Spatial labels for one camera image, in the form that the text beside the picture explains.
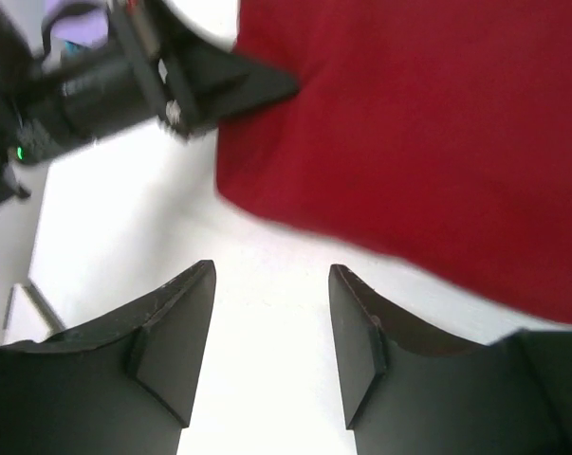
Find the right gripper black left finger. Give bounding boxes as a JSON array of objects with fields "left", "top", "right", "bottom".
[{"left": 0, "top": 260, "right": 216, "bottom": 455}]

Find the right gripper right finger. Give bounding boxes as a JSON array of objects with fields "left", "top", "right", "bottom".
[{"left": 329, "top": 264, "right": 572, "bottom": 454}]

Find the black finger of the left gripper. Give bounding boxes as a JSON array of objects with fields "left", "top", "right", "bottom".
[{"left": 161, "top": 1, "right": 299, "bottom": 133}]

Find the lavender t-shirt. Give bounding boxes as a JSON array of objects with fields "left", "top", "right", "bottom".
[{"left": 41, "top": 1, "right": 109, "bottom": 48}]

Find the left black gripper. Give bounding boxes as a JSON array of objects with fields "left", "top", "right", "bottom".
[{"left": 0, "top": 1, "right": 202, "bottom": 206}]

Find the red garment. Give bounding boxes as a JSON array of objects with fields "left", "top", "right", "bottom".
[{"left": 216, "top": 1, "right": 572, "bottom": 323}]

